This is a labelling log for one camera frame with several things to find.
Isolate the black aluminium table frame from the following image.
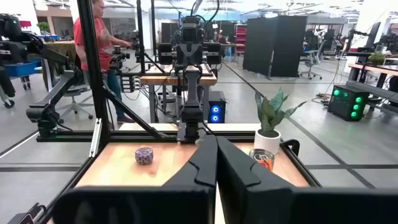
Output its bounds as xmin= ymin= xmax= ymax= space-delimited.
xmin=35 ymin=0 xmax=321 ymax=224

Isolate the black room divider panel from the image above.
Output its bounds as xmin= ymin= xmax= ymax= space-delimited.
xmin=242 ymin=14 xmax=308 ymax=78

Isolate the light grey office chair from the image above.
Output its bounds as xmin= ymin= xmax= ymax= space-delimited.
xmin=300 ymin=40 xmax=327 ymax=80

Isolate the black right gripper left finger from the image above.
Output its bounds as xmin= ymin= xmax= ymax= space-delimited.
xmin=51 ymin=134 xmax=218 ymax=224

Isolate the computer case with green fans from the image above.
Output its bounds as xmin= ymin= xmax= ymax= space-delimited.
xmin=327 ymin=84 xmax=370 ymax=122

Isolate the olive green jacket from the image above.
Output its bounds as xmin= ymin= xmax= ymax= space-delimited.
xmin=43 ymin=40 xmax=77 ymax=63

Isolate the purple patterned ball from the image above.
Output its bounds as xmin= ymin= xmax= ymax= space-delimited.
xmin=134 ymin=146 xmax=155 ymax=166

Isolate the wooden workbench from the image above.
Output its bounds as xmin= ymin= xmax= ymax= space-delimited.
xmin=139 ymin=63 xmax=218 ymax=124

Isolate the black computer tower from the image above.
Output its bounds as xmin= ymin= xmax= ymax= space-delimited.
xmin=207 ymin=90 xmax=227 ymax=124

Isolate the small potted desk plant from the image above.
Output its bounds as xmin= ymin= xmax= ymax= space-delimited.
xmin=368 ymin=51 xmax=387 ymax=66

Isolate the red tool cabinet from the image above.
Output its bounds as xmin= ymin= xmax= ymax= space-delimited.
xmin=235 ymin=24 xmax=248 ymax=54

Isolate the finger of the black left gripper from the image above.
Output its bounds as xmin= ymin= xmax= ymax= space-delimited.
xmin=206 ymin=42 xmax=223 ymax=65
xmin=157 ymin=42 xmax=174 ymax=65

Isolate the wooden desk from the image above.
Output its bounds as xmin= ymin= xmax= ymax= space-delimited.
xmin=345 ymin=62 xmax=398 ymax=116

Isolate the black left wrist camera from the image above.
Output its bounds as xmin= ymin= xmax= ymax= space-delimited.
xmin=180 ymin=16 xmax=201 ymax=44

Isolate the person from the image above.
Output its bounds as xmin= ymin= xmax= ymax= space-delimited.
xmin=73 ymin=0 xmax=135 ymax=124

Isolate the snake plant in white pot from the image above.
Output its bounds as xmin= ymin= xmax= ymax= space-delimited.
xmin=253 ymin=88 xmax=308 ymax=156

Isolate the glass jar candle orange tag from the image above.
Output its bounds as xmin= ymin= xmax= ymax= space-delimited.
xmin=248 ymin=148 xmax=275 ymax=172

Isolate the blue utility cart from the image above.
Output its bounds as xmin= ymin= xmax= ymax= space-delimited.
xmin=2 ymin=59 xmax=43 ymax=91

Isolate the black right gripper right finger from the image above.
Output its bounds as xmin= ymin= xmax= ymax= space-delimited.
xmin=216 ymin=136 xmax=398 ymax=224

